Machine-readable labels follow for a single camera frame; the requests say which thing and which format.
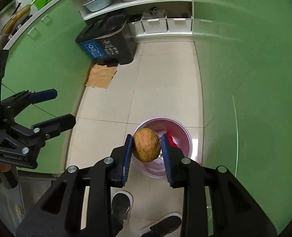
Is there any black bin blue label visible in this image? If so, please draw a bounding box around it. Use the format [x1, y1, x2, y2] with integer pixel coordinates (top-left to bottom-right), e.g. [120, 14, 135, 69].
[75, 13, 138, 66]

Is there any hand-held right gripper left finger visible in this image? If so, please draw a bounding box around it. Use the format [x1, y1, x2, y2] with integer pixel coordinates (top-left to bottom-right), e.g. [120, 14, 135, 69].
[15, 134, 134, 237]

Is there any brown cardboard sheet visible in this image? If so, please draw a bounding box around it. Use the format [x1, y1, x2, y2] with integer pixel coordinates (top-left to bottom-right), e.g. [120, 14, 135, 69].
[85, 63, 118, 89]

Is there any person's left shoe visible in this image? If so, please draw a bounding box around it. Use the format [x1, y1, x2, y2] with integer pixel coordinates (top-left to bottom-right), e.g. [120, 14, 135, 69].
[111, 191, 134, 222]

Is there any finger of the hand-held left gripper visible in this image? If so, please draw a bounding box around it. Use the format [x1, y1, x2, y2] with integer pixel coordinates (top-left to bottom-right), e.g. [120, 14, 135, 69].
[14, 114, 77, 151]
[0, 88, 58, 119]

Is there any brown walnut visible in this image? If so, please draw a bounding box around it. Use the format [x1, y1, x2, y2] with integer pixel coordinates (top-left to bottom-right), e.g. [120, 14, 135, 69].
[133, 128, 162, 163]

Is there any frying pan wooden handle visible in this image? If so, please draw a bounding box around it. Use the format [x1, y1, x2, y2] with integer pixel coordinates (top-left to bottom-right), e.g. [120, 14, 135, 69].
[1, 0, 49, 35]

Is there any person's right shoe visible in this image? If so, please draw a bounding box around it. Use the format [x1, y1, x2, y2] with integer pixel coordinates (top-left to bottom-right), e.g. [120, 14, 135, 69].
[149, 212, 183, 235]

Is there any white open shelf unit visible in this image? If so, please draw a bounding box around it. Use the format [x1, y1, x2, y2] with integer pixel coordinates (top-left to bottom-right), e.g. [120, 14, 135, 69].
[79, 0, 194, 39]

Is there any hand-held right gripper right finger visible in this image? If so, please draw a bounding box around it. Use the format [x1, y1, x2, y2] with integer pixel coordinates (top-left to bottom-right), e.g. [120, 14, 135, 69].
[160, 134, 277, 237]

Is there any person's shoe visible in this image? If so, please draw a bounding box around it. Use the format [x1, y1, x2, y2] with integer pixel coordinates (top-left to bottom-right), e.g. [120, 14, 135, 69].
[111, 191, 134, 222]
[149, 212, 183, 235]

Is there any pale blue basin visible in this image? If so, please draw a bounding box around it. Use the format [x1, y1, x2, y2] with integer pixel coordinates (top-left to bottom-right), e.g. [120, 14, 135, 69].
[83, 0, 113, 12]

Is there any white storage bin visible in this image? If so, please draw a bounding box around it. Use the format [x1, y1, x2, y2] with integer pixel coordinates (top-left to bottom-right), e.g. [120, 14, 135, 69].
[166, 15, 193, 33]
[141, 15, 168, 34]
[130, 18, 146, 36]

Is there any pink trash bin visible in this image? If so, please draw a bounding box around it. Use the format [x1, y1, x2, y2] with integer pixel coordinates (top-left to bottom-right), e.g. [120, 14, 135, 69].
[132, 117, 193, 179]

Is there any green kitchen cabinet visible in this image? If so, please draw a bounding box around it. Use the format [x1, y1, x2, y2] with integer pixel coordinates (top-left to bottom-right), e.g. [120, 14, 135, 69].
[1, 0, 95, 174]
[192, 0, 292, 237]

